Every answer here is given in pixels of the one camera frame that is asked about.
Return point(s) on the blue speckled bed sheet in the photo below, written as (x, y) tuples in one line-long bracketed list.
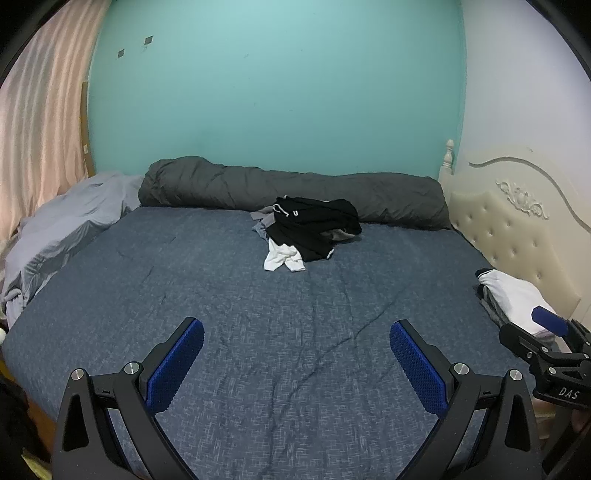
[(231, 300)]

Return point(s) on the cream tufted headboard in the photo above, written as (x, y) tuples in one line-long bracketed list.
[(517, 221)]

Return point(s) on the wooden window frame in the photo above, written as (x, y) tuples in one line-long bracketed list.
[(85, 138)]

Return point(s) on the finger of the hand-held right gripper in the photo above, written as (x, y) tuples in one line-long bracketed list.
[(549, 321), (524, 344)]

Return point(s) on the pink curtain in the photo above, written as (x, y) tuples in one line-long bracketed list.
[(41, 115)]

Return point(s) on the blue-grey garment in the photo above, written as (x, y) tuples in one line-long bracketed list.
[(258, 229)]

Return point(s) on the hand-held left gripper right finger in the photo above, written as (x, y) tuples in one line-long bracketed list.
[(418, 364)]

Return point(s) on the black sweater with white collar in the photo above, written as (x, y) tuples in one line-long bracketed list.
[(314, 244)]

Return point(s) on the light grey blanket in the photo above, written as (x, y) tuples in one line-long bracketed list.
[(69, 221)]

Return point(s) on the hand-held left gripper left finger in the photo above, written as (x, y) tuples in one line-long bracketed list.
[(178, 364)]

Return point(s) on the black garment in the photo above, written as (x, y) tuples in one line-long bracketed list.
[(309, 210)]

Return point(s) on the dark grey rolled duvet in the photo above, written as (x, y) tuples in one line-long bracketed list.
[(207, 184)]

